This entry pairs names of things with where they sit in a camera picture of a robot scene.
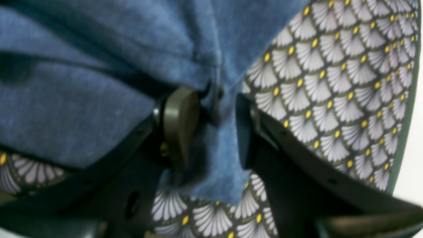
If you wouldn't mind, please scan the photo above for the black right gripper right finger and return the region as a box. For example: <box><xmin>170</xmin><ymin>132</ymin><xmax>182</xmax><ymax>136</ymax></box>
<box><xmin>236</xmin><ymin>94</ymin><xmax>423</xmax><ymax>238</ymax></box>

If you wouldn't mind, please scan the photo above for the blue T-shirt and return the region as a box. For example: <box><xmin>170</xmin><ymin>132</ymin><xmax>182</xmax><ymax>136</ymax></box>
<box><xmin>0</xmin><ymin>0</ymin><xmax>309</xmax><ymax>205</ymax></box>

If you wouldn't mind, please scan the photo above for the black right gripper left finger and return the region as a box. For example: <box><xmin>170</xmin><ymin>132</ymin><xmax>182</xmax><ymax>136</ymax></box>
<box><xmin>1</xmin><ymin>87</ymin><xmax>200</xmax><ymax>238</ymax></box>

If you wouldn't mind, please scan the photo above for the fan-patterned tablecloth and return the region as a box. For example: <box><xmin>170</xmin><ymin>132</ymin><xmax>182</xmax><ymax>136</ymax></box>
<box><xmin>1</xmin><ymin>0</ymin><xmax>420</xmax><ymax>238</ymax></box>

